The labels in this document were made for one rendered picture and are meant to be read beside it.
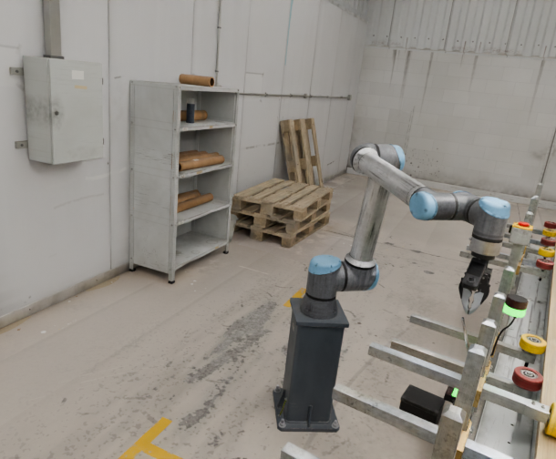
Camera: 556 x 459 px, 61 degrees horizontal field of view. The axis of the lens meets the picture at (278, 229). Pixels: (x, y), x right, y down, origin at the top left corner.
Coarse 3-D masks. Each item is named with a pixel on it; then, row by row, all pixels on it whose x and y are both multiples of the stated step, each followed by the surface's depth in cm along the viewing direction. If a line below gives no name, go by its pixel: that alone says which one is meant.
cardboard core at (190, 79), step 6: (180, 78) 391; (186, 78) 389; (192, 78) 387; (198, 78) 385; (204, 78) 383; (210, 78) 381; (192, 84) 390; (198, 84) 387; (204, 84) 384; (210, 84) 383
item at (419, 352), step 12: (396, 348) 158; (408, 348) 156; (420, 348) 156; (432, 360) 153; (444, 360) 151; (456, 360) 151; (492, 372) 146; (492, 384) 144; (504, 384) 143; (528, 396) 139
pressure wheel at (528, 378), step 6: (522, 366) 143; (516, 372) 139; (522, 372) 140; (528, 372) 139; (534, 372) 141; (516, 378) 139; (522, 378) 137; (528, 378) 137; (534, 378) 138; (540, 378) 138; (516, 384) 139; (522, 384) 137; (528, 384) 137; (534, 384) 136; (540, 384) 137; (528, 390) 137; (534, 390) 137
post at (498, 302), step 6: (498, 294) 142; (504, 294) 142; (492, 300) 143; (498, 300) 142; (504, 300) 141; (492, 306) 143; (498, 306) 142; (492, 312) 143; (498, 312) 143; (492, 318) 144; (498, 318) 143; (498, 324) 143; (492, 342) 145
